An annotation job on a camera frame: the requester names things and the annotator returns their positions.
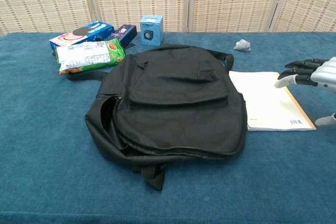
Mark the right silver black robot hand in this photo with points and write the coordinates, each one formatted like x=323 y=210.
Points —
x=325 y=74

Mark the white paper booklet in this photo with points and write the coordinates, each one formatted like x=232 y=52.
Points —
x=267 y=100

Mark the black fabric backpack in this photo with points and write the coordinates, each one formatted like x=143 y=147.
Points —
x=170 y=103

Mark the small grey crumpled pouch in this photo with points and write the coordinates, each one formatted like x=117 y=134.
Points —
x=242 y=45

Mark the light blue speaker box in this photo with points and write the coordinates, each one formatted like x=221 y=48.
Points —
x=151 y=31

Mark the dark blue slim box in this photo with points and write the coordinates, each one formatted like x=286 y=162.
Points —
x=126 y=32

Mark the green white snack bag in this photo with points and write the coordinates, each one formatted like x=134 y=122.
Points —
x=84 y=56

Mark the blue pink cookie box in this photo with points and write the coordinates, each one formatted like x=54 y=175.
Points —
x=78 y=35

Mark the blue felt table cover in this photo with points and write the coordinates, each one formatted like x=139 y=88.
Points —
x=52 y=142

